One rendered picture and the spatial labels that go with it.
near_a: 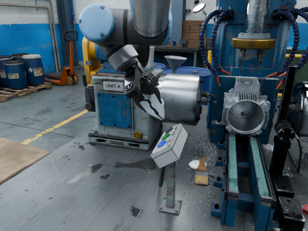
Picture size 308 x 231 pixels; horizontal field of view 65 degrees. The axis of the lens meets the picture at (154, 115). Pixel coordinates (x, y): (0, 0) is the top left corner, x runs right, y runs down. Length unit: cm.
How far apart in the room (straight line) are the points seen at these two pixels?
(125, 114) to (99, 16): 62
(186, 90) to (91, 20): 59
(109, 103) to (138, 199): 49
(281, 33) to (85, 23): 100
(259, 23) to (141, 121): 66
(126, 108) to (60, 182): 43
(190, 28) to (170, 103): 515
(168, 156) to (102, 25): 38
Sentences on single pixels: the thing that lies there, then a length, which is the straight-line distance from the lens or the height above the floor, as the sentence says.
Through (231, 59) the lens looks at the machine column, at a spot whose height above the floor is 122.
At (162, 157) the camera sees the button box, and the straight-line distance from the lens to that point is 70.
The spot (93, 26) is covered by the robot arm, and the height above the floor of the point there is 139.
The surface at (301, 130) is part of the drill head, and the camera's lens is 117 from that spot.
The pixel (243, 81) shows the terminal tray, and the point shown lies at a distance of 128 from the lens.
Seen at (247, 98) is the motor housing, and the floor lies 110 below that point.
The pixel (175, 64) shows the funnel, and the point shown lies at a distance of 261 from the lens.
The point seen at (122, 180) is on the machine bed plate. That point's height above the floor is 80.
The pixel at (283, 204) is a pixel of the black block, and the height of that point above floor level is 86.
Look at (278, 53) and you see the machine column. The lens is 140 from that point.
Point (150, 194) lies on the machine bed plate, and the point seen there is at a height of 80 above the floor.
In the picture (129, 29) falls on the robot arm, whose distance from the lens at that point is 65.
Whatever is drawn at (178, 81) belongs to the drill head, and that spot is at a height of 115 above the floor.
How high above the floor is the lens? 140
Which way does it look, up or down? 21 degrees down
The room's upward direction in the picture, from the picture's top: straight up
